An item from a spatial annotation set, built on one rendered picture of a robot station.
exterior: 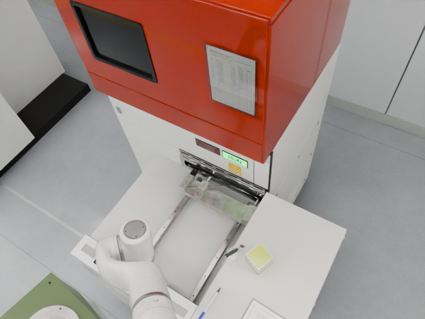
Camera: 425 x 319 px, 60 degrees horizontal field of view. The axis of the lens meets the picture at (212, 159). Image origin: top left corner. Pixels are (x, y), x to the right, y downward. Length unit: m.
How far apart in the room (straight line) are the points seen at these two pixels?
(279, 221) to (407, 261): 1.30
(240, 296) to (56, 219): 1.81
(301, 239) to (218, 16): 0.89
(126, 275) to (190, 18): 0.67
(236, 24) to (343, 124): 2.25
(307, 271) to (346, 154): 1.62
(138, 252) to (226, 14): 0.65
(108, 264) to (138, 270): 0.09
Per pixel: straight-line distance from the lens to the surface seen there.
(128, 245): 1.03
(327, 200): 2.69
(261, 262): 1.37
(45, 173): 3.17
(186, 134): 1.56
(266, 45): 0.94
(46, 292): 1.49
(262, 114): 1.11
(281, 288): 1.42
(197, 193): 1.64
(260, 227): 1.49
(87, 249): 1.60
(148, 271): 0.92
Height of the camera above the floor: 2.33
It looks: 55 degrees down
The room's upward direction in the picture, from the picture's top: 8 degrees counter-clockwise
